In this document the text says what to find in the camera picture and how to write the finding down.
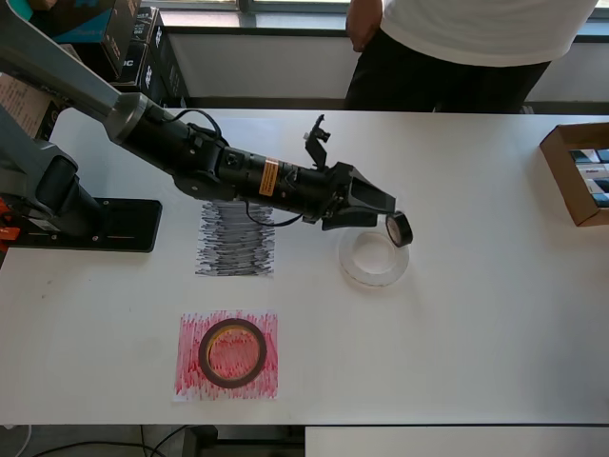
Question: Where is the black box white lettering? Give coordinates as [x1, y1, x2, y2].
[94, 5, 161, 87]

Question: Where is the large white tape roll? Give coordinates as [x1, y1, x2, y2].
[337, 227, 411, 288]

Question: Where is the orange clamp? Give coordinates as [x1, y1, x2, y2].
[0, 199, 23, 244]

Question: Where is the person right hand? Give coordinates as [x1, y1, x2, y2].
[345, 0, 384, 53]

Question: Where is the black scribbled paper sheet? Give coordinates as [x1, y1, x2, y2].
[193, 199, 277, 280]

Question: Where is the open cardboard tray box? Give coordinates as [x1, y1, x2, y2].
[539, 122, 609, 229]

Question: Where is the red scribbled paper sheet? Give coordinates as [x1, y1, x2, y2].
[170, 308, 280, 403]

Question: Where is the small white printed box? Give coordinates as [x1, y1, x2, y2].
[574, 163, 609, 180]

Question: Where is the dark table leg frame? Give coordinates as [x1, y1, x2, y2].
[183, 425, 305, 457]

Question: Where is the large GX760A cardboard box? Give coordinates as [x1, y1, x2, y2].
[0, 75, 54, 140]

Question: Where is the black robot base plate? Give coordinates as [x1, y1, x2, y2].
[9, 197, 164, 254]

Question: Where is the black floor cable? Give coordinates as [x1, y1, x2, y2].
[28, 425, 191, 457]

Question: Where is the large black carton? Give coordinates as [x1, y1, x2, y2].
[140, 23, 190, 109]

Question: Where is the teal and dark box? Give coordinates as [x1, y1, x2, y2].
[9, 0, 118, 47]

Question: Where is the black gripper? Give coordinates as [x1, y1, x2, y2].
[321, 160, 398, 233]

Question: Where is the blank white paper sheet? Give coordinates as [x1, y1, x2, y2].
[208, 117, 282, 158]

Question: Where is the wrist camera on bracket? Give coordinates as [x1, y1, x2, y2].
[302, 112, 332, 170]

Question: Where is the black electrical tape roll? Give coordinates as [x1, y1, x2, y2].
[383, 211, 415, 248]

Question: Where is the white floor cable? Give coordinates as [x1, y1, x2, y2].
[0, 422, 32, 457]

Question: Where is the red double-sided tape roll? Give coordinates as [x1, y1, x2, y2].
[197, 319, 268, 387]

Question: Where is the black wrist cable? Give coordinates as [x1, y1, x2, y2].
[159, 108, 306, 229]

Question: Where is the person in black shorts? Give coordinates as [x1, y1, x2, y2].
[343, 0, 599, 114]

